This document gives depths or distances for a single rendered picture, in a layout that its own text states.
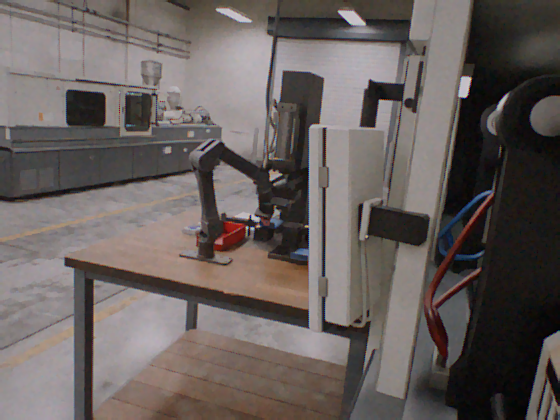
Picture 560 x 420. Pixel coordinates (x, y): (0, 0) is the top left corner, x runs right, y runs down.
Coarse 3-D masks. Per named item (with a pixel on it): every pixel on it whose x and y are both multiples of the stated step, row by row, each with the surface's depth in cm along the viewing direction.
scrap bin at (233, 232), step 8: (224, 224) 211; (232, 224) 209; (240, 224) 208; (224, 232) 211; (232, 232) 193; (240, 232) 202; (216, 240) 199; (224, 240) 186; (232, 240) 194; (240, 240) 203; (216, 248) 186; (224, 248) 187
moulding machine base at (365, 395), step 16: (448, 208) 291; (432, 272) 162; (448, 272) 163; (448, 288) 147; (464, 288) 148; (448, 304) 134; (464, 304) 136; (448, 320) 123; (464, 320) 124; (448, 336) 114; (464, 336) 115; (416, 352) 104; (368, 368) 96; (416, 368) 97; (368, 384) 90; (416, 384) 92; (352, 400) 85; (368, 400) 85; (384, 400) 85; (400, 400) 86; (416, 400) 86; (432, 400) 87; (352, 416) 80; (368, 416) 80; (384, 416) 81; (400, 416) 81; (416, 416) 82; (432, 416) 82; (448, 416) 82
